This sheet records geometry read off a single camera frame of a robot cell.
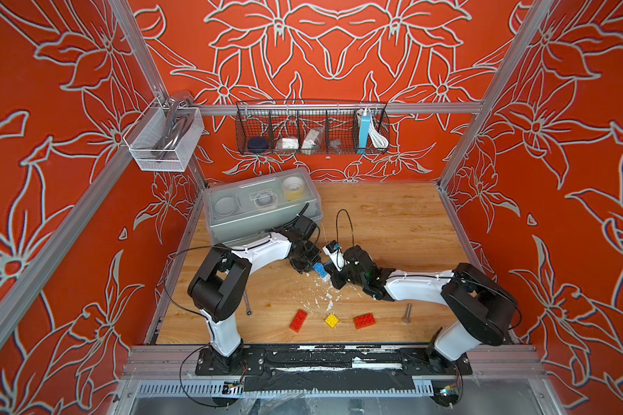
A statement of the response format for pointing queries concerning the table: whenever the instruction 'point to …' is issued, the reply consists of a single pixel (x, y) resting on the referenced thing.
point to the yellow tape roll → (293, 188)
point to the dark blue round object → (257, 144)
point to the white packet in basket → (314, 139)
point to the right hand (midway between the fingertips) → (323, 270)
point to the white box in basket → (287, 144)
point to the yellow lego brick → (331, 320)
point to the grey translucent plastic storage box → (238, 210)
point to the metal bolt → (407, 318)
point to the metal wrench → (248, 309)
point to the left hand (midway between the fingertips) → (323, 261)
